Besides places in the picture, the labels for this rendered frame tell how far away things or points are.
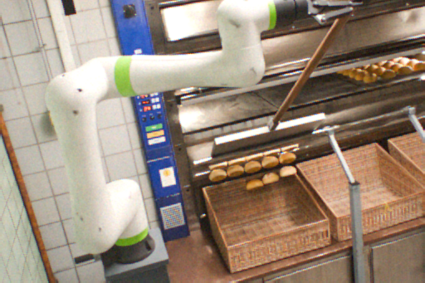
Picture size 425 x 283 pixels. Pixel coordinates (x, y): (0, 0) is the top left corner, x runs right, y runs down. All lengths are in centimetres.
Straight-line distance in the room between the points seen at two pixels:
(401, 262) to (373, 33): 130
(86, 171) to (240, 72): 48
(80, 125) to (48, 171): 139
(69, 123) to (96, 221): 29
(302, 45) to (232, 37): 156
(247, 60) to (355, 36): 173
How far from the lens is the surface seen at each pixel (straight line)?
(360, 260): 260
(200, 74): 123
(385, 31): 296
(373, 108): 305
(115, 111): 251
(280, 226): 275
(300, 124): 224
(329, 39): 151
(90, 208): 133
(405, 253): 283
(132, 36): 242
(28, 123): 254
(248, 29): 117
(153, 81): 127
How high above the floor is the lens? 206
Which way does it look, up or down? 19 degrees down
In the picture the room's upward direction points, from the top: 9 degrees counter-clockwise
